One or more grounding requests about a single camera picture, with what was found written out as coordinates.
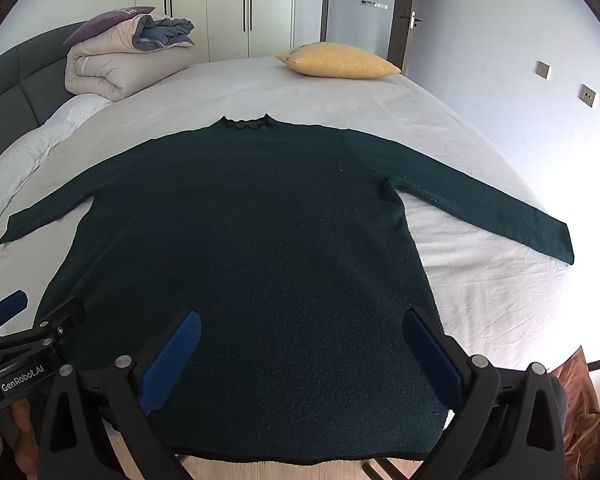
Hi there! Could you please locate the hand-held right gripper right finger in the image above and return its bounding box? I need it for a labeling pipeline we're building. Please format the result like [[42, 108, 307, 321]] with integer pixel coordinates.
[[402, 305, 568, 480]]

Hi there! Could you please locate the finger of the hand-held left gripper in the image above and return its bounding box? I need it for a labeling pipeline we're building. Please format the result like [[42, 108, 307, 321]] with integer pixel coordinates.
[[0, 290, 29, 341], [27, 297, 86, 348]]

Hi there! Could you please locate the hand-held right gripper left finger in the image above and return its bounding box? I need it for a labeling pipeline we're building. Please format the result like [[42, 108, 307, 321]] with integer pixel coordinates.
[[37, 309, 203, 480]]

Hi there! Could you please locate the dark green sweater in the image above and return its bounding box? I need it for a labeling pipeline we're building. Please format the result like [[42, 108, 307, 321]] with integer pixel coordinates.
[[0, 114, 575, 464]]

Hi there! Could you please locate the person's left hand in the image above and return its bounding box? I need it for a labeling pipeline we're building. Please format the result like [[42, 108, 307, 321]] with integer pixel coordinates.
[[0, 397, 41, 480]]

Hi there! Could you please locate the orange cloth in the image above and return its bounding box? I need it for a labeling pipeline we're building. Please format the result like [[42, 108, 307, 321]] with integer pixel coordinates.
[[552, 345, 600, 472]]

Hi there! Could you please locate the white pillow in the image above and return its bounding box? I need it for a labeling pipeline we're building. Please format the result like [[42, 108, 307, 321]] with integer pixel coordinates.
[[0, 93, 114, 252]]

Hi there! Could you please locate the dark green padded headboard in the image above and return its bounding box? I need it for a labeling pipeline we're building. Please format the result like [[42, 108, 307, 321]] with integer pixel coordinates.
[[0, 22, 89, 181]]

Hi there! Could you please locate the folded beige duvet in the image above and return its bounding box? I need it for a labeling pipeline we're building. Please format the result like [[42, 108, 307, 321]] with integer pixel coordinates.
[[64, 15, 197, 103]]

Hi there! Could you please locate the white bed sheet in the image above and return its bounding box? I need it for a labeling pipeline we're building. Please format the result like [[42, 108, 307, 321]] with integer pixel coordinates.
[[0, 55, 600, 466]]

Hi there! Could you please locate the purple pillow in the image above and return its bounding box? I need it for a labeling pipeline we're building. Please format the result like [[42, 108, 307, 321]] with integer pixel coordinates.
[[62, 6, 156, 47]]

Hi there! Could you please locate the blue-grey folded cloth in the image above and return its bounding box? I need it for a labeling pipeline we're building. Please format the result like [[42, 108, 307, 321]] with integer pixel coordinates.
[[132, 16, 196, 52]]

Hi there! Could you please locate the yellow pillow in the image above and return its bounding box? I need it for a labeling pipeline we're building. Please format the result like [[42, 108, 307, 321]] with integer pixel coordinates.
[[275, 42, 402, 80]]

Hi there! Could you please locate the white wardrobe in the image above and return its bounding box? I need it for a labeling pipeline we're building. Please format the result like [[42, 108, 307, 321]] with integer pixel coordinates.
[[134, 0, 327, 61]]

